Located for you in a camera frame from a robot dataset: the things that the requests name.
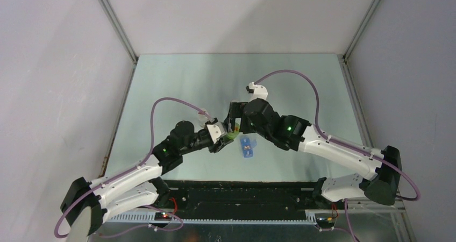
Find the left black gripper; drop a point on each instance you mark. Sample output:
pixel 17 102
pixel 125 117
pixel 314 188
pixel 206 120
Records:
pixel 219 144

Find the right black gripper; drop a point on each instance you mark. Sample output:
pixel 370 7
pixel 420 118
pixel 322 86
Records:
pixel 236 111

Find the green pill bottle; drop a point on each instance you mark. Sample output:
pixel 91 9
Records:
pixel 232 135

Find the white bottle orange label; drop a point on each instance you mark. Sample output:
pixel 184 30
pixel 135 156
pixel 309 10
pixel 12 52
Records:
pixel 203 117

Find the blue pill organizer box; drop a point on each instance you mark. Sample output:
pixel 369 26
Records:
pixel 247 144

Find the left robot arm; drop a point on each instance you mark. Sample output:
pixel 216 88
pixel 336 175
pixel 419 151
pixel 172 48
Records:
pixel 142 183

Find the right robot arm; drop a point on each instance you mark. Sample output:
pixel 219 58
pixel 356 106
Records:
pixel 375 175

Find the left control board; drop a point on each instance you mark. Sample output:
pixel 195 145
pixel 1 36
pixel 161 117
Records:
pixel 163 216

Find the control board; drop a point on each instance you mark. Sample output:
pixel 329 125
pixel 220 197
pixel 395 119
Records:
pixel 163 216
pixel 325 220

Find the right control board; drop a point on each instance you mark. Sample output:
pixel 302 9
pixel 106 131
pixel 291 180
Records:
pixel 325 220

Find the left aluminium frame post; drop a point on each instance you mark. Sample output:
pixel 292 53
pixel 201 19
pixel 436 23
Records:
pixel 118 29

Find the aluminium frame post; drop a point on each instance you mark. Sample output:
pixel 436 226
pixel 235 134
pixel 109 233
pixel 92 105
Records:
pixel 118 29
pixel 361 28

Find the right aluminium frame post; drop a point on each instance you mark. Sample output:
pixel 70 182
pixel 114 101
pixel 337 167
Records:
pixel 361 28

